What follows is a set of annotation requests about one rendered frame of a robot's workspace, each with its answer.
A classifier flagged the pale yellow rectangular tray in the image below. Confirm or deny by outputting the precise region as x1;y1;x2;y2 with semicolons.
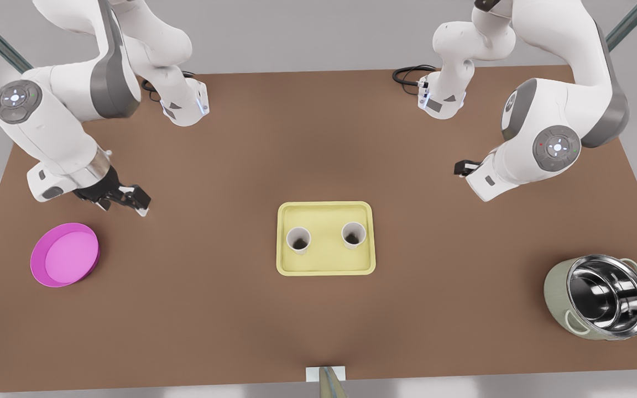
276;201;377;276

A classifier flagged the white IKEA cup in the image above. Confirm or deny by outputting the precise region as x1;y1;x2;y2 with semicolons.
341;222;367;250
286;227;312;255

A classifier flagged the green pot with steel interior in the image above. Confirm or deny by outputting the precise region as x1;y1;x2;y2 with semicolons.
543;254;637;342

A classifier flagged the silver frame post with foot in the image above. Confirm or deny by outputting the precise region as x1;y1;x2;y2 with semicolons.
305;365;348;398

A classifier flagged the pink round plate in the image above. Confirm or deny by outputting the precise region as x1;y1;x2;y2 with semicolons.
30;223;101;288

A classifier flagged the black cable loop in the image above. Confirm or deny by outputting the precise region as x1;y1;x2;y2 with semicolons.
391;65;438;90
141;70;197;103

